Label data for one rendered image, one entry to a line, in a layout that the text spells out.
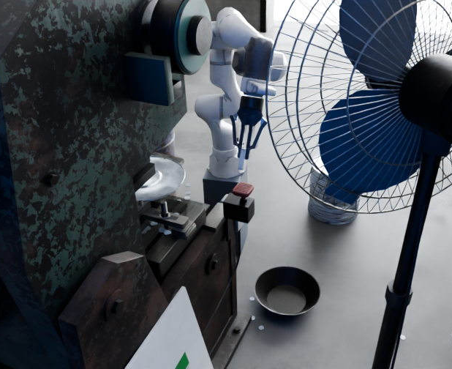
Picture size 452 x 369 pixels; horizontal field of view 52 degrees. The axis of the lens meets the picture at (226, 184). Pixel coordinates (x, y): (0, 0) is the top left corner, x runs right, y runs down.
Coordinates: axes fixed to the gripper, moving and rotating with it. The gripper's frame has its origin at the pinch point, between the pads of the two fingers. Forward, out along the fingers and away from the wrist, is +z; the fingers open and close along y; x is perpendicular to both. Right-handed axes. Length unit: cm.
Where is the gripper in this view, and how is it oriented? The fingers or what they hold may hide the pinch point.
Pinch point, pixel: (243, 159)
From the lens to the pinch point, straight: 152.9
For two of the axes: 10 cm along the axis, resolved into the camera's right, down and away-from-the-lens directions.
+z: -1.5, 9.7, 2.1
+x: -3.2, 1.5, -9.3
